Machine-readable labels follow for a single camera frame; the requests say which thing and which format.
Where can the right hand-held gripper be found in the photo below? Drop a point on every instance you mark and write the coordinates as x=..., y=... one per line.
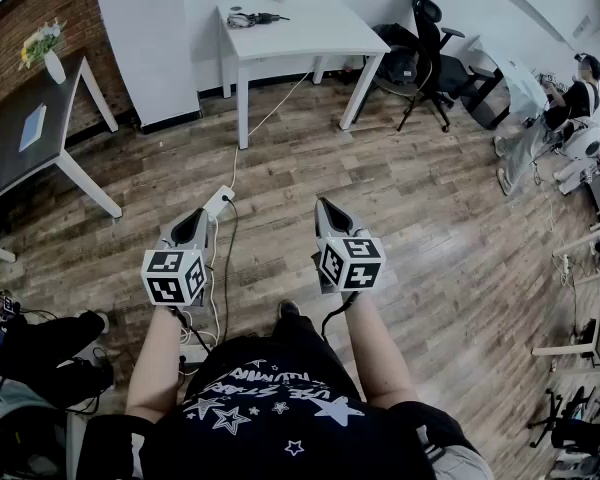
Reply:
x=352, y=263

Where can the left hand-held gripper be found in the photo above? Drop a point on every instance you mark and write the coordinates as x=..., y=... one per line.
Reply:
x=172, y=278

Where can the black and pink umbrella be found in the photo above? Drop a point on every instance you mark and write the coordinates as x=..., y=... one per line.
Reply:
x=260, y=18

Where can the person's right forearm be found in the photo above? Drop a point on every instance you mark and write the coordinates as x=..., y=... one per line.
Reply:
x=380, y=353

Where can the person's left forearm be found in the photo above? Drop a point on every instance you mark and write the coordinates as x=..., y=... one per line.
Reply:
x=152, y=363

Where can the white power strip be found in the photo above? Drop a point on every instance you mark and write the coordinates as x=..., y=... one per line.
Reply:
x=215, y=205

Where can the person's shoe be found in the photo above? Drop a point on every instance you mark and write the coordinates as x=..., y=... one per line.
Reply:
x=290, y=308

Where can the person's black trousers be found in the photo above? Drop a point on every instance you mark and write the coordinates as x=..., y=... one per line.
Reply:
x=295, y=328

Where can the round woven chair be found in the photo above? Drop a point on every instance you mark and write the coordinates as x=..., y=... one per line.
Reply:
x=395, y=89

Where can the black bag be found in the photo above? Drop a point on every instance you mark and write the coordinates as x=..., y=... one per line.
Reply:
x=400, y=58

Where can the light blue notebook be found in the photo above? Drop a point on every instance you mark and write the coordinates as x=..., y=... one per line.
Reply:
x=32, y=127

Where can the dark desk with white legs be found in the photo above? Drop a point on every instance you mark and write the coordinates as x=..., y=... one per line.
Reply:
x=10, y=148

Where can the black office chair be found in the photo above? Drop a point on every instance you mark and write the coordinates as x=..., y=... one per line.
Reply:
x=427, y=33
x=580, y=435

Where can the white vase with flowers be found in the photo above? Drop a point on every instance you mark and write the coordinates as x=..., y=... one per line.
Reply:
x=55, y=65

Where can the person's black star-print shirt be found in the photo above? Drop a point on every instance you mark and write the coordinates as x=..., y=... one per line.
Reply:
x=280, y=443

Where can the grey bag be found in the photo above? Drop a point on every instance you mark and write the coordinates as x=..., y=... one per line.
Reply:
x=15, y=418

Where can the white rounded machine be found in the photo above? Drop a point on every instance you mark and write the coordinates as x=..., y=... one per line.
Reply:
x=587, y=145

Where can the white desk with black pedestal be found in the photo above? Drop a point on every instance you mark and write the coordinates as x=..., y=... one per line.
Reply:
x=522, y=85

